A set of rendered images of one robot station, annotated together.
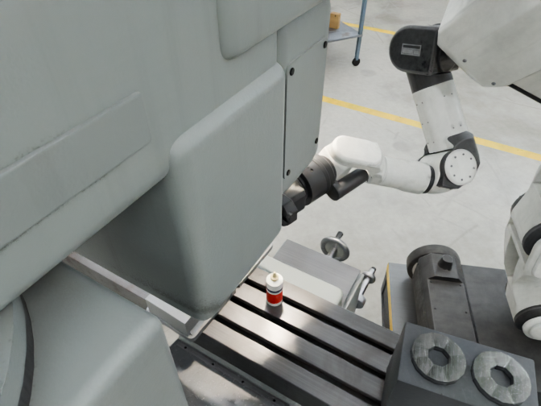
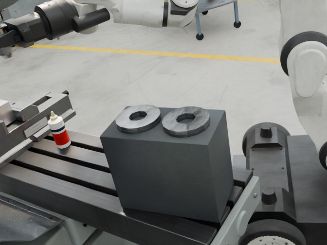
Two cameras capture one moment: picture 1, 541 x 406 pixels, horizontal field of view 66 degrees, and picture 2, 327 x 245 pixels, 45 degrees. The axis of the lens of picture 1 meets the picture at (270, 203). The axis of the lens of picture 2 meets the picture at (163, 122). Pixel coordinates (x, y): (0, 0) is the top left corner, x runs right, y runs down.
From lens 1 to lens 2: 0.62 m
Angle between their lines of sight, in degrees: 14
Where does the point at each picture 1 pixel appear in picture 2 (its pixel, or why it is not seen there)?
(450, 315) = (266, 172)
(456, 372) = (147, 121)
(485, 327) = (302, 179)
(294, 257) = not seen: hidden behind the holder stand
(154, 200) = not seen: outside the picture
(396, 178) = (133, 11)
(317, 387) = (78, 192)
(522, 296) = (314, 131)
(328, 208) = not seen: hidden behind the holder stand
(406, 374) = (108, 132)
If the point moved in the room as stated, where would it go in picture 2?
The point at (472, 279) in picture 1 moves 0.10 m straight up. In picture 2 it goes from (296, 145) to (296, 122)
